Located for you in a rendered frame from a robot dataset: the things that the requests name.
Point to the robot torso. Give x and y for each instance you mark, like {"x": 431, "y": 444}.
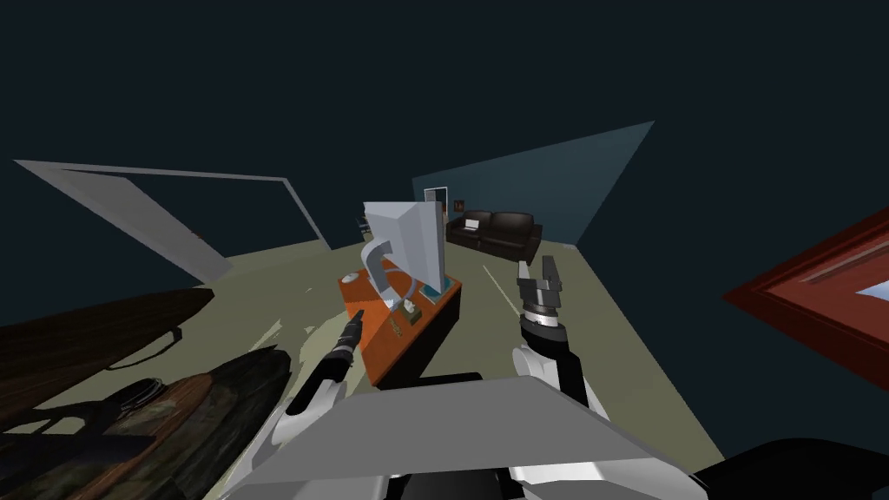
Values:
{"x": 451, "y": 430}

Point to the red framed window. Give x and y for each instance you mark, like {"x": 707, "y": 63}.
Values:
{"x": 812, "y": 298}

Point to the dark mottled furniture piece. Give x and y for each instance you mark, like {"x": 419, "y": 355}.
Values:
{"x": 180, "y": 430}

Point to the small brown box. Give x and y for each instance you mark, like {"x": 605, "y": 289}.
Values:
{"x": 411, "y": 315}

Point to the white door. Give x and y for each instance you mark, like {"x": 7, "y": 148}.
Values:
{"x": 435, "y": 197}

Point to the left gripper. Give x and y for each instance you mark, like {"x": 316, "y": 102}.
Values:
{"x": 354, "y": 330}

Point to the teal flat square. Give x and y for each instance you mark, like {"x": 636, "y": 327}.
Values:
{"x": 432, "y": 296}

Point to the orange top desk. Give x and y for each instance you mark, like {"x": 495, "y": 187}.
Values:
{"x": 375, "y": 337}

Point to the black leather sofa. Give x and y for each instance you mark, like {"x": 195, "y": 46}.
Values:
{"x": 500, "y": 232}

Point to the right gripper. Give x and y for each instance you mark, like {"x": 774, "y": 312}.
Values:
{"x": 542, "y": 300}

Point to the dark brown wooden table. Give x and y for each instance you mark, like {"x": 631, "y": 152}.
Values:
{"x": 83, "y": 340}

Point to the grey door leaf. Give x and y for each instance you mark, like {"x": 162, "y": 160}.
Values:
{"x": 132, "y": 208}

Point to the grey computer monitor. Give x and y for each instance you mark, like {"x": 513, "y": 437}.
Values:
{"x": 413, "y": 243}

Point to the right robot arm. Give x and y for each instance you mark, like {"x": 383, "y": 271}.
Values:
{"x": 555, "y": 354}

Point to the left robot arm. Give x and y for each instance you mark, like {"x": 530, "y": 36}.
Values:
{"x": 312, "y": 406}

